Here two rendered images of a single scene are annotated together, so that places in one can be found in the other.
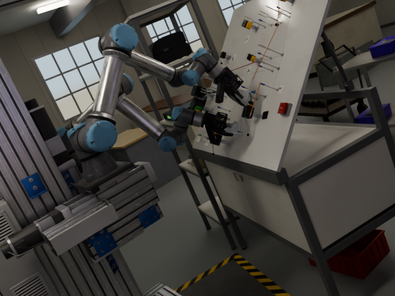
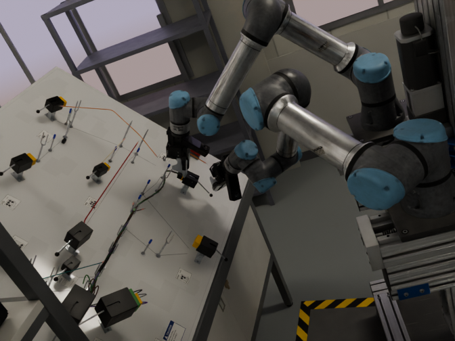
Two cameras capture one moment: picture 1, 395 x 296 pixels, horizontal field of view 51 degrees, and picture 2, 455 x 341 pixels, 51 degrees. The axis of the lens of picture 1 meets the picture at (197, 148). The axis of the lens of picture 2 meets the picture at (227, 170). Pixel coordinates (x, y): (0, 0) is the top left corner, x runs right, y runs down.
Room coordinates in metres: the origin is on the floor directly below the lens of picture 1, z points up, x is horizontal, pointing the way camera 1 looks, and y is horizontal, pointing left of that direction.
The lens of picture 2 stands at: (3.23, 0.94, 2.00)
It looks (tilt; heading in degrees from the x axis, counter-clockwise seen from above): 28 degrees down; 221
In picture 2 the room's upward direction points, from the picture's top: 23 degrees counter-clockwise
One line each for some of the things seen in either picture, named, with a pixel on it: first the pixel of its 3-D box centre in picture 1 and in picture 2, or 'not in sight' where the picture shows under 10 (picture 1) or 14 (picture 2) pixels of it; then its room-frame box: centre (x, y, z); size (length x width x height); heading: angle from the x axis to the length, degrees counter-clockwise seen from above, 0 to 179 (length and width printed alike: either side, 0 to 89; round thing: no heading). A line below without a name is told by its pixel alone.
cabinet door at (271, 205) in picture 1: (270, 205); (246, 265); (2.02, -0.23, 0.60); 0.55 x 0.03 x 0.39; 15
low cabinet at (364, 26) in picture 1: (310, 48); not in sight; (9.40, -3.27, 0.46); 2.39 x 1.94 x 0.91; 28
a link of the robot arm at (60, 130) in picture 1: (59, 141); (420, 148); (2.21, 0.65, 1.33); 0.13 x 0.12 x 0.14; 155
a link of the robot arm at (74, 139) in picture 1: (85, 138); (372, 76); (1.76, 0.42, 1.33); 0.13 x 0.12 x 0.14; 34
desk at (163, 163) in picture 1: (136, 159); not in sight; (5.94, 0.90, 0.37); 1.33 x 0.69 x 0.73; 29
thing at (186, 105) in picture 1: (187, 108); not in sight; (3.16, -0.05, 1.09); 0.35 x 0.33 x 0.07; 15
